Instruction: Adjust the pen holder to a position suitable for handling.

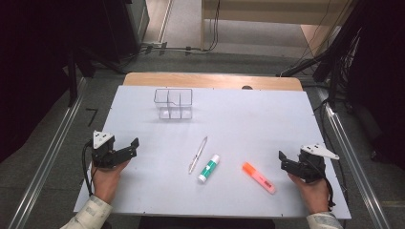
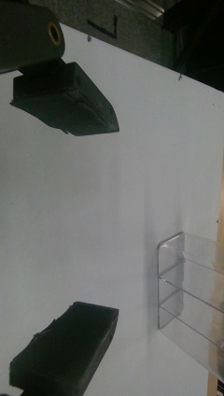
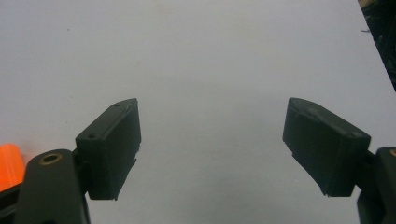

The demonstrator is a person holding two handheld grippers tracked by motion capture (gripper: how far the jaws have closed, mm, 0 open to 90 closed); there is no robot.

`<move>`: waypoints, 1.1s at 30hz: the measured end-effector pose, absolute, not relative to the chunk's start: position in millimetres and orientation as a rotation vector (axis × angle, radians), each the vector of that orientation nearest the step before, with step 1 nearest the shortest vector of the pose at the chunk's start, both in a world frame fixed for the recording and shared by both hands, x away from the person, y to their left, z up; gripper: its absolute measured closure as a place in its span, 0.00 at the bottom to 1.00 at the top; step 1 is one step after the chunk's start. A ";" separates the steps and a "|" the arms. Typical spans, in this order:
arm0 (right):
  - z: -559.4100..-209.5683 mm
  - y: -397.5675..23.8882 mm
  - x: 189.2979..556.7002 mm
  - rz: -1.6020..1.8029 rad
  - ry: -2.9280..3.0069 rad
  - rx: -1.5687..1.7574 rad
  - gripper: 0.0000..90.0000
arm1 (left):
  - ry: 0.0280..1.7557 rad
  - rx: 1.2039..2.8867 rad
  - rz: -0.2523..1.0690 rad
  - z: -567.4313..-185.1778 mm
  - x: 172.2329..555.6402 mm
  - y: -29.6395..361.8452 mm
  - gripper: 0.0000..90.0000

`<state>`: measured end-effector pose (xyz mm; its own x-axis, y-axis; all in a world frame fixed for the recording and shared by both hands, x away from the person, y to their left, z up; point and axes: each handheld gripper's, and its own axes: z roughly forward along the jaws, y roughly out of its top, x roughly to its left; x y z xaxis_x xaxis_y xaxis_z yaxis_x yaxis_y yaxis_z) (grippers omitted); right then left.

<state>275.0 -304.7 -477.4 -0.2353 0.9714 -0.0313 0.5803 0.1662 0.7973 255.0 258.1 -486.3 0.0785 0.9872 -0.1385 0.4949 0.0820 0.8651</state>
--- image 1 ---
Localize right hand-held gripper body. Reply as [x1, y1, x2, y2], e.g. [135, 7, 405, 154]
[296, 143, 340, 184]

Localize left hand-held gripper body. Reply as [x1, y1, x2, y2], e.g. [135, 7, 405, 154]
[91, 130, 120, 170]

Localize orange highlighter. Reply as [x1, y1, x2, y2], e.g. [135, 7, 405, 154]
[242, 161, 277, 195]

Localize clear plastic organizer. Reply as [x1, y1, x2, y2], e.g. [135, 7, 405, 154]
[154, 88, 194, 120]

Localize silver pen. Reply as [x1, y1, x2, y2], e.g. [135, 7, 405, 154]
[188, 135, 208, 175]

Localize green and white glue stick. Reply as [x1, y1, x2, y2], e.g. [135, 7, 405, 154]
[197, 154, 221, 184]

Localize person's left hand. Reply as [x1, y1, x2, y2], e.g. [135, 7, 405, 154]
[91, 158, 131, 205]

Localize person's right hand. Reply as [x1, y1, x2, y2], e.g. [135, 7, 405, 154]
[288, 173, 330, 215]

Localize white board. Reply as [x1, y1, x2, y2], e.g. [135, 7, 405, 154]
[74, 85, 352, 220]

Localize black metal stand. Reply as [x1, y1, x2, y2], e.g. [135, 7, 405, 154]
[276, 47, 346, 111]
[65, 47, 126, 108]

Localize dark curtain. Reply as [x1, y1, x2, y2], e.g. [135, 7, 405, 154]
[347, 0, 405, 171]
[0, 0, 108, 164]

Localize dark cabinet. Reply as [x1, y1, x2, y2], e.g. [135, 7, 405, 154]
[104, 0, 151, 62]

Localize beige wooden furniture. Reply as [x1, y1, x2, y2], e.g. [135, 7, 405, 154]
[200, 0, 354, 51]

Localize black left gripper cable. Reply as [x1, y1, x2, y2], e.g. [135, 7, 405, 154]
[81, 140, 97, 197]

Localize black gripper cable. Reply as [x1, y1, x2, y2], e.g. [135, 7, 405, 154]
[81, 140, 97, 197]
[322, 176, 337, 210]

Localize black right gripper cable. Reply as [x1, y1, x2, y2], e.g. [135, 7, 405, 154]
[322, 176, 337, 210]

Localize metal floor rail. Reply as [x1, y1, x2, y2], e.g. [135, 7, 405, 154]
[8, 77, 88, 229]
[316, 87, 391, 229]

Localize floor cable with plugs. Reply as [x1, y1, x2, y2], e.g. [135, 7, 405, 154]
[139, 41, 204, 55]

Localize black hanging cables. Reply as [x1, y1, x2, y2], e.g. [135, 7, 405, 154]
[207, 0, 222, 52]

